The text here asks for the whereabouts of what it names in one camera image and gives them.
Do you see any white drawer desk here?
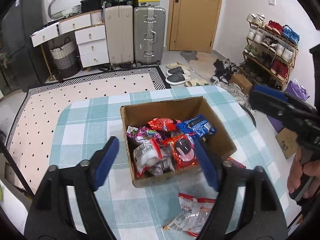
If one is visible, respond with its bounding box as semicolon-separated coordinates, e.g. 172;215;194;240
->
30;10;110;68

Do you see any blue snack pack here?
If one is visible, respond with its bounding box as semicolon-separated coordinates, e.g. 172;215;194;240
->
176;114;216;139

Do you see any black slippers pair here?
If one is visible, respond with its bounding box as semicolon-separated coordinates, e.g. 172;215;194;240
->
165;67;190;86

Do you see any orange red snack pack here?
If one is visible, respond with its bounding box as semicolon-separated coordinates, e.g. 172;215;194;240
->
222;157;246;168

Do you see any beige suitcase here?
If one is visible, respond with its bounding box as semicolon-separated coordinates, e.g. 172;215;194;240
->
105;5;134;65

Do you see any red snack pack left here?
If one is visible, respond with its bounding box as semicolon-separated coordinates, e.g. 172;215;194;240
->
163;134;199;170

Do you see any woven laundry basket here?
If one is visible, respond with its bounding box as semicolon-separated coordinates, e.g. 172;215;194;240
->
50;37;80;80

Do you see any purple snack bag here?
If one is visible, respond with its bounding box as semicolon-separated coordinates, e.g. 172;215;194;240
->
126;126;164;145

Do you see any wooden door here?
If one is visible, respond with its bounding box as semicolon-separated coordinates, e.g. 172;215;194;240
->
167;0;222;53

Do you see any red snack pack right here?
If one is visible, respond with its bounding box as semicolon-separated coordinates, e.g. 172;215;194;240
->
148;118;181;132

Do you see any patterned floor rug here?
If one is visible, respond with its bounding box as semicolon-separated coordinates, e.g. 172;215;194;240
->
7;66;169;192

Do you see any silver suitcase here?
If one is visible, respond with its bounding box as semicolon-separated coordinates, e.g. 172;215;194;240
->
133;6;166;66

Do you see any cardboard SF box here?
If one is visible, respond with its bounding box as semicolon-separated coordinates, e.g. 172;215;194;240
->
120;96;236;188

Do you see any shoe rack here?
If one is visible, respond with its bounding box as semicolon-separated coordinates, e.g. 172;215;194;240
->
240;14;300;90

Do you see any black refrigerator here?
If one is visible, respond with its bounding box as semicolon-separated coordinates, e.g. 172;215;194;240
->
2;0;49;92

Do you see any silver red snack bag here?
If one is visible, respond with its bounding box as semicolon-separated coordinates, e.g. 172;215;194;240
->
163;193;216;237

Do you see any oval mirror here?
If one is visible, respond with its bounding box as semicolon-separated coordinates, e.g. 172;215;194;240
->
47;0;83;21

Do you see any teal plaid tablecloth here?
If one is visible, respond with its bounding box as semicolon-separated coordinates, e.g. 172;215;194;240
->
50;86;294;239

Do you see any person's right hand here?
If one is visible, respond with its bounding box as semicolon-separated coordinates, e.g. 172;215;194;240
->
287;146;320;198

